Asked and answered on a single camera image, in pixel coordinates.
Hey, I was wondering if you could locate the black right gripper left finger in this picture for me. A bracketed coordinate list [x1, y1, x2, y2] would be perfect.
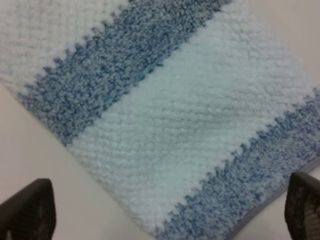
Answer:
[0, 178, 57, 240]

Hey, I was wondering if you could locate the blue white striped towel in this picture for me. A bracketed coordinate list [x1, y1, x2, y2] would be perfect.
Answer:
[0, 0, 320, 240]

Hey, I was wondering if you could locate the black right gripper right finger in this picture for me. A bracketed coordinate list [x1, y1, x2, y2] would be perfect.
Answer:
[284, 172, 320, 240]

